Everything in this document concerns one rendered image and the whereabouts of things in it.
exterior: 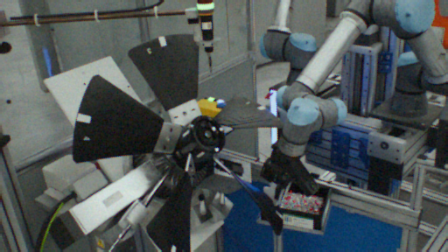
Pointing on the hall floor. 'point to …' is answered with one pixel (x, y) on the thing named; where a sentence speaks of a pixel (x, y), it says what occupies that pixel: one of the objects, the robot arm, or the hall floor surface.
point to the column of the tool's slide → (14, 207)
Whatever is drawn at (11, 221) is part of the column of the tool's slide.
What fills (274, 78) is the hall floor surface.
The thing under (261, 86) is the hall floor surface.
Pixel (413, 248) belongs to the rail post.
